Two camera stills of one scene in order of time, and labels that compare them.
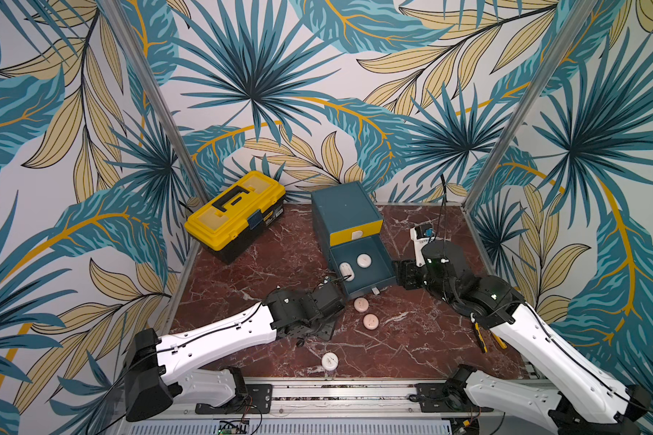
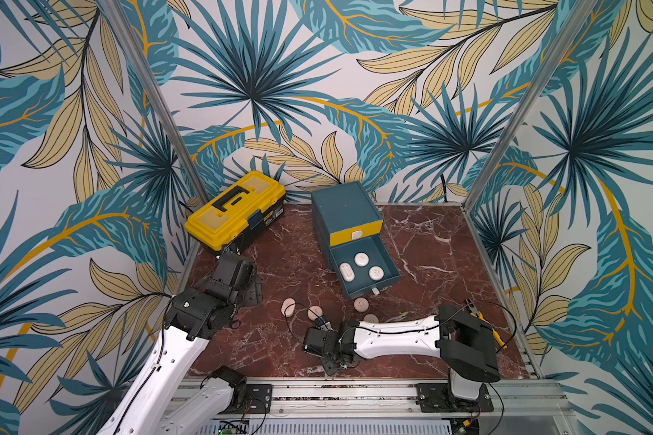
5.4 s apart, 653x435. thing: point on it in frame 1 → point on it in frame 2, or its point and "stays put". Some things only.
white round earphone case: [364, 260] stays put
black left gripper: [327, 333] → [254, 291]
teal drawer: [363, 265] stays put
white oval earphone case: [346, 271] stays put
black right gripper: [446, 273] → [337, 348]
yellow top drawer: [356, 233] stays put
